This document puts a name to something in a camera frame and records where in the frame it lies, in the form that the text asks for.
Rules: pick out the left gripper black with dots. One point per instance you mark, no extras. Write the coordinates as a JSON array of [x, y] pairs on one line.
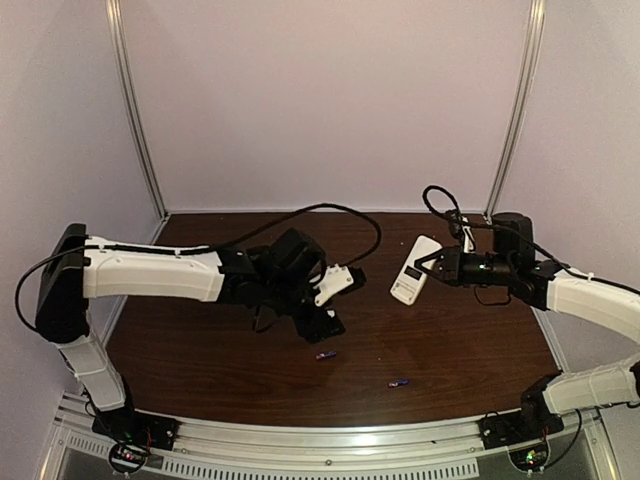
[[317, 325]]

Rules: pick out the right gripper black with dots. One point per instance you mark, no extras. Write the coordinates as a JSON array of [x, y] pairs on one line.
[[445, 265]]

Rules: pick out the white remote control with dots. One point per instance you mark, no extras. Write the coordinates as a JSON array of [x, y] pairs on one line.
[[411, 279]]

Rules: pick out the purple battery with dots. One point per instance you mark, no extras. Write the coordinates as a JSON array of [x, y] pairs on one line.
[[398, 383], [325, 355]]

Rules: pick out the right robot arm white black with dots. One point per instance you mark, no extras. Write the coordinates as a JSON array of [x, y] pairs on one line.
[[549, 286]]

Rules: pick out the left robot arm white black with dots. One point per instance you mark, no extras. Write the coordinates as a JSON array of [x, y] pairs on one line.
[[85, 267]]

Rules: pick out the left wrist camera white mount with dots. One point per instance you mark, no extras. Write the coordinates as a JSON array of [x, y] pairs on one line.
[[301, 267]]

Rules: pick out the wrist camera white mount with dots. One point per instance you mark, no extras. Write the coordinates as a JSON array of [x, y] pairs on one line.
[[301, 267], [512, 235]]

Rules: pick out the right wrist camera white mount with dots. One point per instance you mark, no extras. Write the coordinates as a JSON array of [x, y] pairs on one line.
[[512, 235]]

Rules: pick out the front aluminium rail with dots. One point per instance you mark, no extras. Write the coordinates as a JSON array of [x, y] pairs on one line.
[[451, 449]]

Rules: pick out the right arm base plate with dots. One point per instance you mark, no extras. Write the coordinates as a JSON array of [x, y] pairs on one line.
[[511, 428]]

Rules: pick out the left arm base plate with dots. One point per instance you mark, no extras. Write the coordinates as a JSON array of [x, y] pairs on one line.
[[135, 432]]

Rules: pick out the right aluminium frame post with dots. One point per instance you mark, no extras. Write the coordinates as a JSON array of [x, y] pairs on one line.
[[528, 67]]

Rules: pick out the aluminium frame post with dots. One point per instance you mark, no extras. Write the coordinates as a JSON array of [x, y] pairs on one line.
[[528, 67], [124, 72]]

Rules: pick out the left aluminium frame post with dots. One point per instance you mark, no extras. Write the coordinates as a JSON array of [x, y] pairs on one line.
[[124, 72]]

